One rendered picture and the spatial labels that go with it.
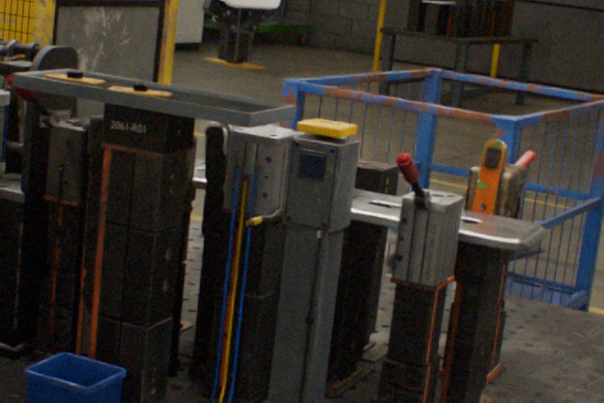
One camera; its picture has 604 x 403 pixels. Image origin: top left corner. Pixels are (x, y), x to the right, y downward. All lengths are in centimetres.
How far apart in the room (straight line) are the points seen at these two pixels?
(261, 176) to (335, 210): 23
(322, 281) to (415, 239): 17
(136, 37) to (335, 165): 413
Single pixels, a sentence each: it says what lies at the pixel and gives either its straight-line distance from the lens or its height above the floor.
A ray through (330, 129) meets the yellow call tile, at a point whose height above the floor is 116.
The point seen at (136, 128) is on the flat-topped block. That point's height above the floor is 112.
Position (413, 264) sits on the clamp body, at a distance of 171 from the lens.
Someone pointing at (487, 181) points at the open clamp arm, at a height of 104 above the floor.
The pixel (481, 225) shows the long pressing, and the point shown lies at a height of 100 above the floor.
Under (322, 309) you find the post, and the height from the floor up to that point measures 92.
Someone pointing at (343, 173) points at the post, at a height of 110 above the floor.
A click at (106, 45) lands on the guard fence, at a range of 549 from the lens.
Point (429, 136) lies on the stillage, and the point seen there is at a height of 68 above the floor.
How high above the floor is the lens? 138
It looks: 10 degrees down
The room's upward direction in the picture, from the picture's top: 6 degrees clockwise
